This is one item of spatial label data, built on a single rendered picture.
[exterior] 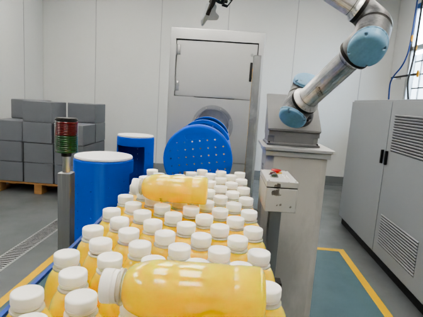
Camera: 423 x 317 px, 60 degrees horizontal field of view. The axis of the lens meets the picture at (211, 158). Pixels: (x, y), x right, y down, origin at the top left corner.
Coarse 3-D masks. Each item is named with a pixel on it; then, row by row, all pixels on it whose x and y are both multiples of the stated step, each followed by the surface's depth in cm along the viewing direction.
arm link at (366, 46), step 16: (368, 16) 120; (384, 16) 119; (352, 32) 121; (368, 32) 114; (384, 32) 115; (352, 48) 118; (368, 48) 116; (384, 48) 115; (336, 64) 128; (352, 64) 123; (368, 64) 119; (320, 80) 135; (336, 80) 132; (288, 96) 155; (304, 96) 144; (320, 96) 140; (288, 112) 148; (304, 112) 147
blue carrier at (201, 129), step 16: (192, 128) 148; (208, 128) 148; (224, 128) 234; (176, 144) 149; (192, 144) 149; (208, 144) 149; (224, 144) 148; (176, 160) 150; (192, 160) 150; (208, 160) 150; (224, 160) 150
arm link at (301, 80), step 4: (304, 72) 161; (296, 76) 158; (300, 76) 158; (304, 76) 159; (308, 76) 159; (312, 76) 159; (296, 80) 157; (300, 80) 156; (304, 80) 157; (308, 80) 157; (292, 84) 161; (296, 84) 156; (300, 84) 155; (304, 84) 154; (292, 88) 158; (296, 88) 156; (288, 92) 159
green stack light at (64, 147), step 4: (56, 136) 104; (60, 136) 104; (64, 136) 104; (68, 136) 104; (72, 136) 105; (76, 136) 106; (56, 140) 104; (60, 140) 104; (64, 140) 104; (68, 140) 104; (72, 140) 105; (76, 140) 106; (56, 144) 105; (60, 144) 104; (64, 144) 104; (68, 144) 104; (72, 144) 105; (76, 144) 107; (56, 148) 105; (60, 148) 104; (64, 148) 104; (68, 148) 104; (72, 148) 105; (76, 148) 107; (56, 152) 105; (60, 152) 104; (64, 152) 104; (68, 152) 105; (72, 152) 105; (76, 152) 107
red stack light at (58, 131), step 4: (56, 124) 104; (60, 124) 103; (64, 124) 103; (68, 124) 103; (72, 124) 104; (76, 124) 106; (56, 128) 104; (60, 128) 103; (64, 128) 103; (68, 128) 104; (72, 128) 104; (76, 128) 106; (56, 132) 104; (60, 132) 103; (64, 132) 103; (68, 132) 104; (72, 132) 105; (76, 132) 106
